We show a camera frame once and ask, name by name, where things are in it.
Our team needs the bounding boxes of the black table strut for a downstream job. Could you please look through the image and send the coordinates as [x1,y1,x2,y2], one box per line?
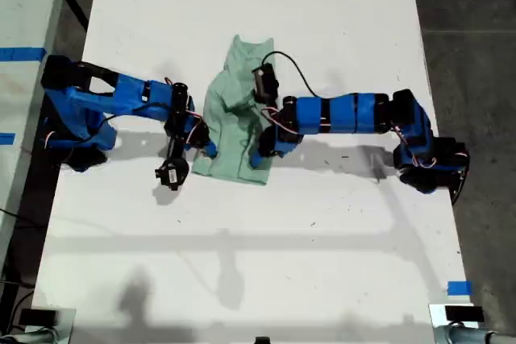
[64,0,90,33]

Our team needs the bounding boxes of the black floor cable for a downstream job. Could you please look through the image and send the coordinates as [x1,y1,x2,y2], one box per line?
[6,290,36,333]
[0,207,48,229]

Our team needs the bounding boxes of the square blue tape patch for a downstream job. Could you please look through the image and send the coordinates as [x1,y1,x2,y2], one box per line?
[447,280,472,296]

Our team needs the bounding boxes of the long blue tape strip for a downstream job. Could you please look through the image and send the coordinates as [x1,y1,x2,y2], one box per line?
[0,47,48,62]

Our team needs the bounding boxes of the grey metal tube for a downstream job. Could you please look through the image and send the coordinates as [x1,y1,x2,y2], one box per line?
[0,325,61,344]
[435,324,516,344]

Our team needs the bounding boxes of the pale green T-shirt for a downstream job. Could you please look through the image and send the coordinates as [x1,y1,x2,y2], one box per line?
[191,35,279,187]

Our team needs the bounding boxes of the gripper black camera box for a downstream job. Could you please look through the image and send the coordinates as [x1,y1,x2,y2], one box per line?
[154,158,190,193]
[251,62,281,106]

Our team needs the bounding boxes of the small black box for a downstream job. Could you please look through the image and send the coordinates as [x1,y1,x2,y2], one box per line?
[444,305,485,323]
[19,309,58,327]

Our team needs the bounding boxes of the silver metal plate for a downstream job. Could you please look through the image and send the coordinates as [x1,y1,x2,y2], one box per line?
[15,306,77,344]
[427,302,481,344]

